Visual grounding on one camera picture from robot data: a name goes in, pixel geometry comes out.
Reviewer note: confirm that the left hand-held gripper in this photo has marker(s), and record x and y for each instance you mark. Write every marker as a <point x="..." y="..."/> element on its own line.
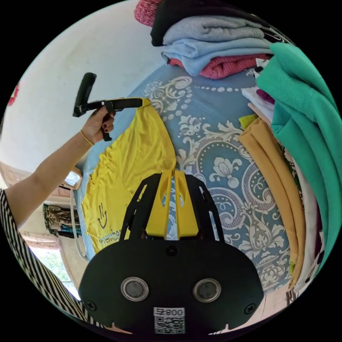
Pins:
<point x="125" y="104"/>

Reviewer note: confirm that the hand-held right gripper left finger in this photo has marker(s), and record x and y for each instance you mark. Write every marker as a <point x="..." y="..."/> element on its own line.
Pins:
<point x="160" y="208"/>

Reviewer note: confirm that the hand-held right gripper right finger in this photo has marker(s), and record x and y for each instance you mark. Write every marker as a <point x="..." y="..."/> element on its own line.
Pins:
<point x="186" y="211"/>

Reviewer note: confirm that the yellow short sleeve shirt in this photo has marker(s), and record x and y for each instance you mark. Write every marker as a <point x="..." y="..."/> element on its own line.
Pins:
<point x="139" y="149"/>

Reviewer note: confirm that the person's left forearm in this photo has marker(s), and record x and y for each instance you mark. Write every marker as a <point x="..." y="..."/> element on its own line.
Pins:
<point x="50" y="171"/>

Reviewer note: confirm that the person's left hand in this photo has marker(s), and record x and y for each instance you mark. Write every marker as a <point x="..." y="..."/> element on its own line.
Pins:
<point x="95" y="125"/>

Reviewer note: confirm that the bed with blue patterned sheet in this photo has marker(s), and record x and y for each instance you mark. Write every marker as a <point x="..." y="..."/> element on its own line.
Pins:
<point x="213" y="112"/>

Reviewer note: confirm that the window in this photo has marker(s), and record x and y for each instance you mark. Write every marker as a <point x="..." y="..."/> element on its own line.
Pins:
<point x="50" y="263"/>

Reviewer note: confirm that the person's body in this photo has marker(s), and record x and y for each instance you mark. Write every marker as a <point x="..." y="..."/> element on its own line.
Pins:
<point x="29" y="256"/>

